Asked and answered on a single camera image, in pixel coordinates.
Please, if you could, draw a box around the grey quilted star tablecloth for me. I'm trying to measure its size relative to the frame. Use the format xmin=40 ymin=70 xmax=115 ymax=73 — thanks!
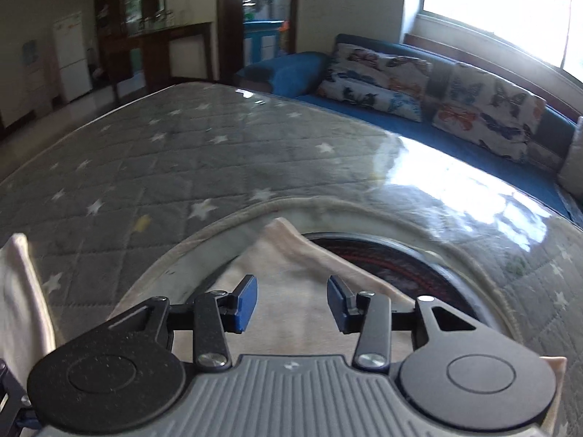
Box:
xmin=1 ymin=83 xmax=582 ymax=436

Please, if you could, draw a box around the left butterfly cushion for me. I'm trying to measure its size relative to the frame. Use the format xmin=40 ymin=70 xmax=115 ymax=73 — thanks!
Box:
xmin=317 ymin=43 xmax=434 ymax=122

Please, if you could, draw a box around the butterfly cushion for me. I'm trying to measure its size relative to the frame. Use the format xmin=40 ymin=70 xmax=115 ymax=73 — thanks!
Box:
xmin=433 ymin=62 xmax=547 ymax=163
xmin=317 ymin=43 xmax=434 ymax=122

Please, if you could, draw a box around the right butterfly cushion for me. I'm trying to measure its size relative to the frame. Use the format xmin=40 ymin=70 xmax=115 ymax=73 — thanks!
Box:
xmin=433 ymin=62 xmax=547 ymax=163

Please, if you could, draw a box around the grey pillow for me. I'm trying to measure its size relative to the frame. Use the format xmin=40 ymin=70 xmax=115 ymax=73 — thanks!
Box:
xmin=557 ymin=117 xmax=583 ymax=196

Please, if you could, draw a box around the blue sofa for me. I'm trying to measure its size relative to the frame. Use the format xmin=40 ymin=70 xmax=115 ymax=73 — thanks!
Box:
xmin=234 ymin=34 xmax=582 ymax=224

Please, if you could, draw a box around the dark wooden cabinet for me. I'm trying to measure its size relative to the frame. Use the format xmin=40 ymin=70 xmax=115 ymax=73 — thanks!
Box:
xmin=94 ymin=0 xmax=214 ymax=103

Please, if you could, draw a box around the blue cabinet in doorway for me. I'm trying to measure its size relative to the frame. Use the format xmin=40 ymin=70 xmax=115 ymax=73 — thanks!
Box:
xmin=243 ymin=20 xmax=286 ymax=66

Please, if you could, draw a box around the white refrigerator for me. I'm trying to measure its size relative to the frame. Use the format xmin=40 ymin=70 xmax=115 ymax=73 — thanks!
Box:
xmin=52 ymin=12 xmax=92 ymax=104

